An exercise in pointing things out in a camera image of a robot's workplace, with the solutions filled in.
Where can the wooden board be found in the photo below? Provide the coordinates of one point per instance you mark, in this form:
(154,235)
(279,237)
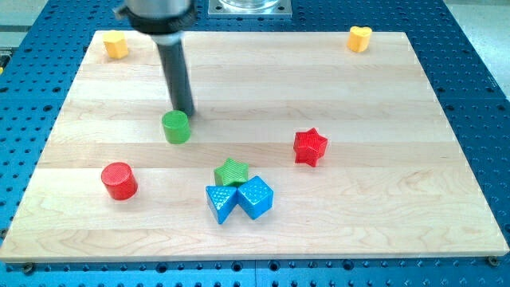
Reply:
(393,181)

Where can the blue triangle block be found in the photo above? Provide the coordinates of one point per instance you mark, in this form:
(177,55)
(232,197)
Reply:
(221,200)

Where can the blue perforated table plate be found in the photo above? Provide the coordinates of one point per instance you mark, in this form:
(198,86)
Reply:
(42,69)

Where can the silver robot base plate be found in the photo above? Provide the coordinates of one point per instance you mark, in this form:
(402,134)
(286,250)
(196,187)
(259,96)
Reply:
(249,8)

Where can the red cylinder block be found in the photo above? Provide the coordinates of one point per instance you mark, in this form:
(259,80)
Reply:
(119,180)

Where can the green star block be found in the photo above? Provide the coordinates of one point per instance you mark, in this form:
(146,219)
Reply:
(231,173)

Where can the red star block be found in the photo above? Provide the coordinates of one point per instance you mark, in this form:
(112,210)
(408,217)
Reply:
(309,147)

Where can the yellow heart block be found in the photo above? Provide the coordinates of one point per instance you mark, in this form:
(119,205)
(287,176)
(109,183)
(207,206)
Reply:
(359,38)

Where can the green cylinder block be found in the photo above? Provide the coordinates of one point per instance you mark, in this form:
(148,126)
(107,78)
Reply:
(176,127)

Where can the yellow hexagon block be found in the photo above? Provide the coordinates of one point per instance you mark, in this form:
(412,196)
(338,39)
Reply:
(115,44)

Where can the blue cube block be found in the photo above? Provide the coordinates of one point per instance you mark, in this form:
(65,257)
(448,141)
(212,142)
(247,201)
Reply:
(255,197)

